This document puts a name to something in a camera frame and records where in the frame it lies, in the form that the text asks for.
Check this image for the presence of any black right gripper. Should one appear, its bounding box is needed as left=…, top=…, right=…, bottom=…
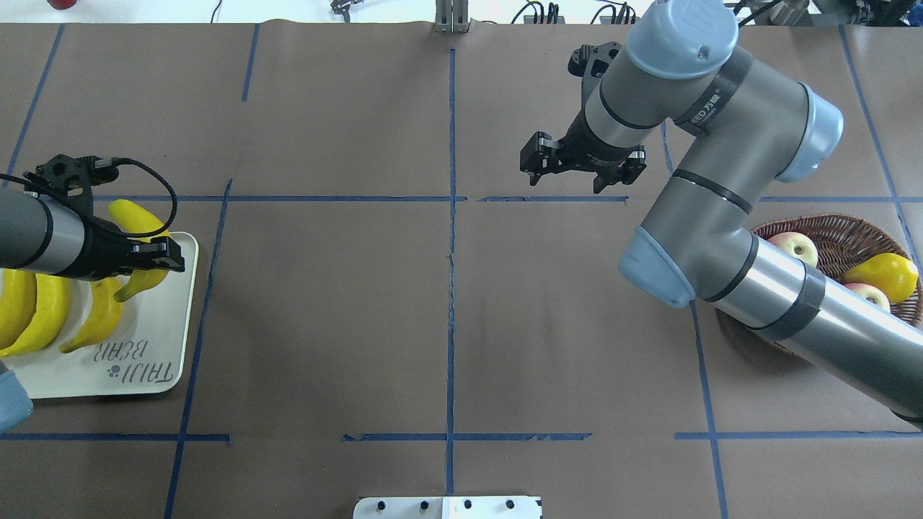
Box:
left=520, top=110, right=647, bottom=195

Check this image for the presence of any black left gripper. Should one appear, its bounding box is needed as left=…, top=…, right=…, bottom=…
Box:
left=69, top=217, right=187, bottom=280

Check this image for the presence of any yellow banana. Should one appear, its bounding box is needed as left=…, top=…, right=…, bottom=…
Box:
left=1, top=269, right=37, bottom=350
left=1, top=275, right=71, bottom=358
left=58, top=278, right=124, bottom=354
left=108, top=199, right=174, bottom=303

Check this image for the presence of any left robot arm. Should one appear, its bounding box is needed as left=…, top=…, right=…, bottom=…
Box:
left=2, top=190, right=199, bottom=433

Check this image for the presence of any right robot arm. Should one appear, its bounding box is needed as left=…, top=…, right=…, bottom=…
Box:
left=518, top=1, right=922, bottom=427

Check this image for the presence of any white bear tray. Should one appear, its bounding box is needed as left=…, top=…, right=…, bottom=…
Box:
left=3, top=232, right=199, bottom=399

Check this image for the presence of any red and yellow apple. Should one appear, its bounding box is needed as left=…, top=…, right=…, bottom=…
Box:
left=766, top=232, right=820, bottom=268

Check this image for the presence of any red cylinder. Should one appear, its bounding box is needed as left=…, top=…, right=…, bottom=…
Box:
left=47, top=0, right=78, bottom=10

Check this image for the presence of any yellow starfruit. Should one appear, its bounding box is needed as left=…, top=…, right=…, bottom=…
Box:
left=840, top=252, right=919, bottom=303

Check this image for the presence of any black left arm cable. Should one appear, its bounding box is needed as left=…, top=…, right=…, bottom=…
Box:
left=0, top=157, right=179, bottom=239

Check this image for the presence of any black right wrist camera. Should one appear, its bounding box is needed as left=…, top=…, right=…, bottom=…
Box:
left=567, top=40, right=623, bottom=105

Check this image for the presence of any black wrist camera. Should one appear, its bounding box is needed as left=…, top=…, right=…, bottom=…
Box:
left=24, top=154, right=119, bottom=219
left=567, top=40, right=623, bottom=105

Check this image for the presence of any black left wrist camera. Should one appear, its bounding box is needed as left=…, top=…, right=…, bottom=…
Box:
left=24, top=154, right=119, bottom=219

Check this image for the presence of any aluminium frame post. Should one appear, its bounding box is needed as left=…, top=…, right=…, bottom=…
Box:
left=434, top=0, right=470, bottom=34

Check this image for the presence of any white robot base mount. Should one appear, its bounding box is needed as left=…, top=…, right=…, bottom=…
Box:
left=352, top=495, right=544, bottom=518

